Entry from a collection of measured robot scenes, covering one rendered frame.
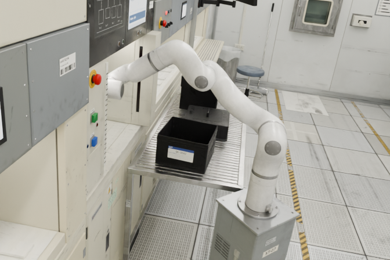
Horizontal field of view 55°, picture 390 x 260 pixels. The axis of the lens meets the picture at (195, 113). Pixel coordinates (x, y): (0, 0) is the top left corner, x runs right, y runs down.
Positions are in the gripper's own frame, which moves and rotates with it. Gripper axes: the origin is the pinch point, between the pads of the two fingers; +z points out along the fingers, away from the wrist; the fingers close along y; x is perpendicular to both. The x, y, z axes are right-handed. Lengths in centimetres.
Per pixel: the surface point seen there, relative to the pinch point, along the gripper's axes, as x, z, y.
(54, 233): -36, -24, -53
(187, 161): -40, -63, 16
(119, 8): 35.9, -30.5, -4.7
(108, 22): 32.1, -29.9, -17.2
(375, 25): -3, -295, 437
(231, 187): -46, -87, 7
